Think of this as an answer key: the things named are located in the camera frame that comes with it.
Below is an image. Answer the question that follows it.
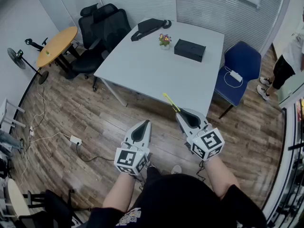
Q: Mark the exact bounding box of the round wooden table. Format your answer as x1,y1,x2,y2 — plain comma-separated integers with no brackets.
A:
36,26,81,80

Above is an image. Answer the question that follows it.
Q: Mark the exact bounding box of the person's left forearm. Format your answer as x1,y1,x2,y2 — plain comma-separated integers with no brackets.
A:
102,173,136,212

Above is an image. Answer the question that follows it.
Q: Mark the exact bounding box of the white metal rack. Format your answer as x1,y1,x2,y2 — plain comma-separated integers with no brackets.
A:
0,98,26,128

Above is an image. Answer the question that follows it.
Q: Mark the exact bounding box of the small potted flower plant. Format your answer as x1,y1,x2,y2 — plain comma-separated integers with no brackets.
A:
158,33,172,51

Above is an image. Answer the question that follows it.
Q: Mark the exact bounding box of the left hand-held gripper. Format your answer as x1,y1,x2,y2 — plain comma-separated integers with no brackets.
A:
114,119,152,176

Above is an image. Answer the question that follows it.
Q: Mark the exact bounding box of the black rectangular box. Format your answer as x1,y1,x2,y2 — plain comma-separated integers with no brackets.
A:
174,38,207,63

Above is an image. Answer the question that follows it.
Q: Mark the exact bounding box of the person's right forearm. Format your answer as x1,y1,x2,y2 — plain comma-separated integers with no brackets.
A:
205,157,238,199

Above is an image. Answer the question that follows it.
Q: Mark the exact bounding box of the black scooter handlebar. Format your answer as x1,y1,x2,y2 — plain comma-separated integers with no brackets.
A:
24,37,48,52

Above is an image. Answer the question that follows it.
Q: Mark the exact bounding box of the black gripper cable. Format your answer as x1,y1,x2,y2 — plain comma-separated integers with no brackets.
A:
196,160,206,182

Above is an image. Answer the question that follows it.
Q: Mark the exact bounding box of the black metal railing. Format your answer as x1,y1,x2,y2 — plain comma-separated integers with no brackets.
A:
268,98,304,223

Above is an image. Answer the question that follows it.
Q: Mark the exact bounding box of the yellow pen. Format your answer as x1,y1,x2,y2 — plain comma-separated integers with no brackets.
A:
162,93,182,113

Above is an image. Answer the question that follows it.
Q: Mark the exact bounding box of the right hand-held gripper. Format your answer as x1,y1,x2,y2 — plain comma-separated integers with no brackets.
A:
176,108,225,162

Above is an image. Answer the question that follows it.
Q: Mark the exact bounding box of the black floor fan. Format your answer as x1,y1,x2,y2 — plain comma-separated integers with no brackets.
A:
7,47,49,85

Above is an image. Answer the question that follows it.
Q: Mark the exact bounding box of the blue chair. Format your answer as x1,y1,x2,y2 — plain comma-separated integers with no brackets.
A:
213,41,262,120

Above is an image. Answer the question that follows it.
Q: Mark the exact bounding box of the black mesh office chair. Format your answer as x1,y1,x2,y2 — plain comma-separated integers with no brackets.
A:
65,3,132,92
78,3,99,50

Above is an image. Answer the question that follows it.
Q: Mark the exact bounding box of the white round table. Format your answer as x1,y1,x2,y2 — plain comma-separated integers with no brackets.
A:
6,178,31,219

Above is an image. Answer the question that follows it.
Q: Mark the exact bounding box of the grey metal table leg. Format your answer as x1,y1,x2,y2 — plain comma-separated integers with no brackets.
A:
101,77,129,108

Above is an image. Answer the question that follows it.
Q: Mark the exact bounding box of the black power cable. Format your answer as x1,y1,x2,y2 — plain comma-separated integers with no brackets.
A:
76,143,115,162

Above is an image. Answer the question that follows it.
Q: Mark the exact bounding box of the person's black clothing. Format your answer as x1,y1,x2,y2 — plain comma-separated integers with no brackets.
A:
85,166,267,228

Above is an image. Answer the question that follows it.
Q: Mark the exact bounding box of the black sling bag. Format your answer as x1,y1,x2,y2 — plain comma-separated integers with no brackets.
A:
130,18,172,42

